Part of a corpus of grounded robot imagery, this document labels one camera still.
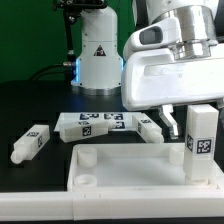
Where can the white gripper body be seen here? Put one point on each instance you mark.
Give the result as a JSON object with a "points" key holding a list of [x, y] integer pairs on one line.
{"points": [[153, 78]]}

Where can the white desk top tray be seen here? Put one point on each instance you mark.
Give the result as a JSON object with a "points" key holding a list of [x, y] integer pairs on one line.
{"points": [[144, 166]]}

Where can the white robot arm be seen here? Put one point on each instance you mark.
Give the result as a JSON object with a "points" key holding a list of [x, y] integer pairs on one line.
{"points": [[99, 68]]}

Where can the white marker sheet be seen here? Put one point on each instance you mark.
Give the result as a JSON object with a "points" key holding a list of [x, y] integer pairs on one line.
{"points": [[123, 119]]}

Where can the white L-shaped fence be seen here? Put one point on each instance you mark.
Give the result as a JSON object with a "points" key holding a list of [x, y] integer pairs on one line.
{"points": [[89, 204]]}

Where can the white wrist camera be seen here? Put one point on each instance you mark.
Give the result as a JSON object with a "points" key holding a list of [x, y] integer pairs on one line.
{"points": [[158, 35]]}

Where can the black camera stand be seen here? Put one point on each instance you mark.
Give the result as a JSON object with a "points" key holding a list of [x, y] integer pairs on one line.
{"points": [[71, 13]]}

